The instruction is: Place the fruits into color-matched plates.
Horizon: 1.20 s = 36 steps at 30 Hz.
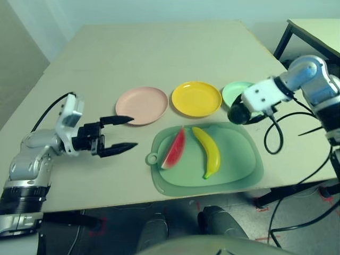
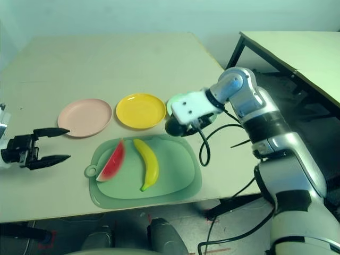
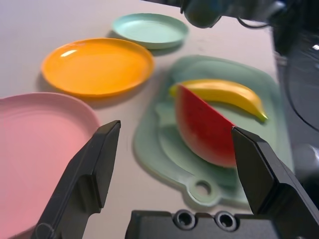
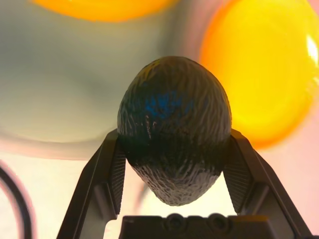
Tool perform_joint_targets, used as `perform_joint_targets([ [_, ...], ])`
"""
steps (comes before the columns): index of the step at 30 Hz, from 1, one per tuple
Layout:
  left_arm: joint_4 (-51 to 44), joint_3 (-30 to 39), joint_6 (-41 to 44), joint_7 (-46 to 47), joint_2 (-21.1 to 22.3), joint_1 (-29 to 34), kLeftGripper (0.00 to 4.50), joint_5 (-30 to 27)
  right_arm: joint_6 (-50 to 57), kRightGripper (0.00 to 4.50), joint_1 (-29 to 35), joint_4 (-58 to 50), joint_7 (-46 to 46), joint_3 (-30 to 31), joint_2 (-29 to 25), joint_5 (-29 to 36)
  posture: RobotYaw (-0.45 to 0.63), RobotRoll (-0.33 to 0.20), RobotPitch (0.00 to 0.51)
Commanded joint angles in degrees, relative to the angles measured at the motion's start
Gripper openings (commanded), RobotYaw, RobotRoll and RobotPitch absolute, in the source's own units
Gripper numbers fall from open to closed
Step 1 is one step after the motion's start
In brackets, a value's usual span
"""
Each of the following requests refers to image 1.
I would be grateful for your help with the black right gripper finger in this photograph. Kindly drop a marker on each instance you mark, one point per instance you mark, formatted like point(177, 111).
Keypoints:
point(255, 121)
point(237, 100)

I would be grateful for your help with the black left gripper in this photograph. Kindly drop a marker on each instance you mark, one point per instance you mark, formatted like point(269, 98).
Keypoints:
point(86, 135)

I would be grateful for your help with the dark green toy avocado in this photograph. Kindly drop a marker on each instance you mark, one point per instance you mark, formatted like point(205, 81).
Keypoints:
point(237, 114)

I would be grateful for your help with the yellow toy banana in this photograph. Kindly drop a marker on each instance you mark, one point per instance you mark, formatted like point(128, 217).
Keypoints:
point(212, 156)

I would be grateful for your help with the red watermelon slice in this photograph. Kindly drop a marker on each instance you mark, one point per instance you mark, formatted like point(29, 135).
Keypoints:
point(175, 151)

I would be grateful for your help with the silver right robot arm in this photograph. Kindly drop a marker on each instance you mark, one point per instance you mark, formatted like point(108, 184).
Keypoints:
point(310, 77)

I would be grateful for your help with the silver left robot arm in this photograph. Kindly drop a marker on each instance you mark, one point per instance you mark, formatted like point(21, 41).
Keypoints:
point(29, 159)

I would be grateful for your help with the mint green plastic plate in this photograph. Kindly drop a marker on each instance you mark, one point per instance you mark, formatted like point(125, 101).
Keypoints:
point(231, 91)

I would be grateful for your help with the pink plastic plate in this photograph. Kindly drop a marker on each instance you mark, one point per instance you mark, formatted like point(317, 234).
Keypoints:
point(143, 103)

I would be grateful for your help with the yellow plastic plate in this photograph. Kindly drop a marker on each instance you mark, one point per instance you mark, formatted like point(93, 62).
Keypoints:
point(196, 99)

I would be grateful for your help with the green cutting board mat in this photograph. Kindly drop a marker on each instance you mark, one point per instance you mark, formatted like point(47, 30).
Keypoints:
point(233, 164)

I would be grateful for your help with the black zip tie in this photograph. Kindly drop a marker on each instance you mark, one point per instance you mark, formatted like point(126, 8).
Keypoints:
point(310, 131)

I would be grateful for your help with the black metal table leg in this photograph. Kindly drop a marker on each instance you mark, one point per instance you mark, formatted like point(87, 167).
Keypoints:
point(69, 219)
point(287, 192)

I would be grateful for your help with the grey robot left leg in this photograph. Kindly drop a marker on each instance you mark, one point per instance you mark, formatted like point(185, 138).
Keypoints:
point(155, 231)

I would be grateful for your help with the grey robot leg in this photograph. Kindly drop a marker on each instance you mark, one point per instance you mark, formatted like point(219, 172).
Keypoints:
point(220, 223)
point(155, 231)

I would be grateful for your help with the beige side table black legs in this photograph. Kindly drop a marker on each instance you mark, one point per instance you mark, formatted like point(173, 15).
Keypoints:
point(313, 29)

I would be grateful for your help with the grey robot right leg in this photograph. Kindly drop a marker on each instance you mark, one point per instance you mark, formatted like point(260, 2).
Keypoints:
point(220, 223)

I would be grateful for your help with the grey robot torso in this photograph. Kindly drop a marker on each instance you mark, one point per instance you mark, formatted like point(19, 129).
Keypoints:
point(202, 247)

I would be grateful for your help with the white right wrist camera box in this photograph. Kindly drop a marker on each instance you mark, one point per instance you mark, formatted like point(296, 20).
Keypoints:
point(263, 97)

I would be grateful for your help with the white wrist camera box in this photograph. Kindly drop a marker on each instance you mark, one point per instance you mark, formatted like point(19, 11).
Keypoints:
point(70, 111)
point(263, 97)

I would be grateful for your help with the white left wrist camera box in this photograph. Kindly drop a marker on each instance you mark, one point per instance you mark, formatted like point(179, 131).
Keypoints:
point(70, 111)

